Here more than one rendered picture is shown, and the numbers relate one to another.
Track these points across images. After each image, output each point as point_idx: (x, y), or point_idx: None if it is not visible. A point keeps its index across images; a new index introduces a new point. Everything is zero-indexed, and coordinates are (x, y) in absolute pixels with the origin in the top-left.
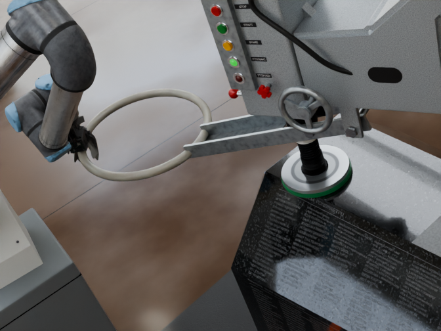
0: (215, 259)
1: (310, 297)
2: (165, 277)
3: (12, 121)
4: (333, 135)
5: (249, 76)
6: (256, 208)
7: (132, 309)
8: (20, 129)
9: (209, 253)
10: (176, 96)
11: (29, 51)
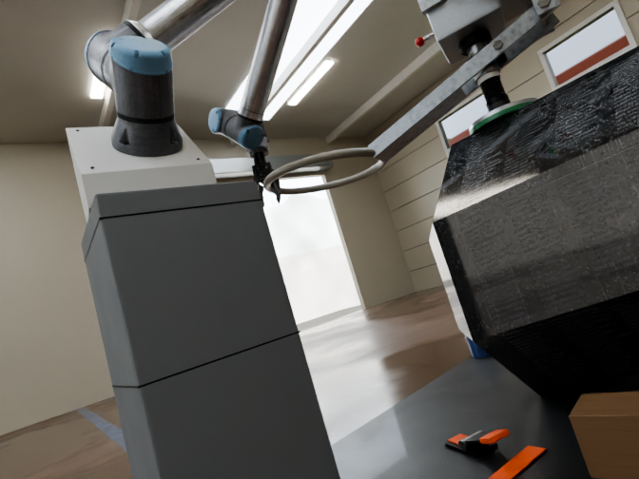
0: (381, 403)
1: (553, 157)
2: (326, 423)
3: (214, 116)
4: (522, 33)
5: None
6: (450, 167)
7: None
8: (220, 120)
9: (373, 402)
10: (348, 181)
11: None
